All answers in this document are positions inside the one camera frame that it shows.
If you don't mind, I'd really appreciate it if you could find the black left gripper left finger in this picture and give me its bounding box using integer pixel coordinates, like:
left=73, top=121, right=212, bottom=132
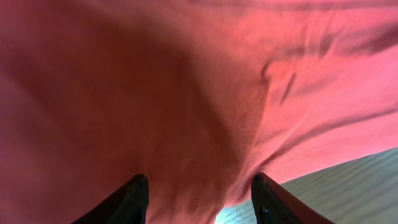
left=72, top=174, right=149, bottom=224

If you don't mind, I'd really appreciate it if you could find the red t-shirt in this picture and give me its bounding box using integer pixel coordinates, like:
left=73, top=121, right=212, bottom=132
left=1, top=0, right=397, bottom=223

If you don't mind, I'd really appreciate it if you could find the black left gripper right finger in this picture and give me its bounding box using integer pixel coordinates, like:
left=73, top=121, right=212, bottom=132
left=251, top=172, right=333, bottom=224

